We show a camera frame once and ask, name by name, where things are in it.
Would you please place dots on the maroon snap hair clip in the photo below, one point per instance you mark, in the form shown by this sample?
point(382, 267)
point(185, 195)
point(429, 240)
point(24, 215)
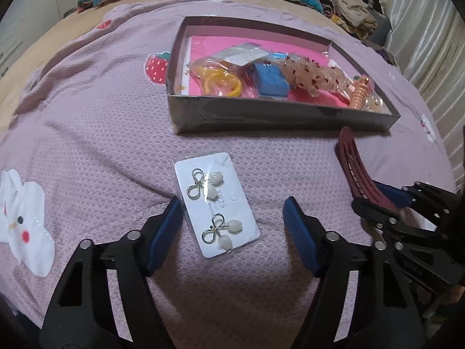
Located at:
point(358, 174)

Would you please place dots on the white curtain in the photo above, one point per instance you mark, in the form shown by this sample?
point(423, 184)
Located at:
point(428, 43)

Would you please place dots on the shallow brown cardboard box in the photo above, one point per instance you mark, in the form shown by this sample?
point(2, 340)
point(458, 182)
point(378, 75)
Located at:
point(254, 114)

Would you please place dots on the blue rectangular block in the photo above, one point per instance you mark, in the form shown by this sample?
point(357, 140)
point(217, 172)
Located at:
point(270, 80)

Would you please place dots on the bagged yellow hoop earrings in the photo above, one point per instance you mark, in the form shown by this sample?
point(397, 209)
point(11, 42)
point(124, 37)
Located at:
point(218, 80)

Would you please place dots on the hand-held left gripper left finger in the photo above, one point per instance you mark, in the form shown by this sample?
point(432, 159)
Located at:
point(167, 232)

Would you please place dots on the pile of clothes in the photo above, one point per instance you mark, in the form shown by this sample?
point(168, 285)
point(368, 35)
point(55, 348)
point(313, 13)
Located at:
point(352, 11)

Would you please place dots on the purple printed blanket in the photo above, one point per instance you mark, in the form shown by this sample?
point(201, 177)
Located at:
point(109, 134)

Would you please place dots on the small clear bead trinket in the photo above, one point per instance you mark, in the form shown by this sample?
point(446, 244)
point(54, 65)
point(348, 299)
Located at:
point(374, 102)

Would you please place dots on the small white plastic packet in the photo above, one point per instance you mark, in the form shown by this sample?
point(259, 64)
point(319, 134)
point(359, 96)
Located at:
point(239, 53)

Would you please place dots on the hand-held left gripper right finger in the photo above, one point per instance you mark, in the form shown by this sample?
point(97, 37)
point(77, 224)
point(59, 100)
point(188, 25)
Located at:
point(301, 234)

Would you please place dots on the white wardrobe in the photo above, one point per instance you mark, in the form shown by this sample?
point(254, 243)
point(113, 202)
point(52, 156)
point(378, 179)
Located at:
point(25, 14)

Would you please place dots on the white earring card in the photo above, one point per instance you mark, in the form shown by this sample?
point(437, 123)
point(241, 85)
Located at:
point(218, 221)

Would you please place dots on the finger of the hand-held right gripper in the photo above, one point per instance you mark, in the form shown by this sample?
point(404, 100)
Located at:
point(396, 195)
point(370, 211)

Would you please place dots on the sheer red-dotted scrunchie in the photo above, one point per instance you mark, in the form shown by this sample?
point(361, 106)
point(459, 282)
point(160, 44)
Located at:
point(312, 74)

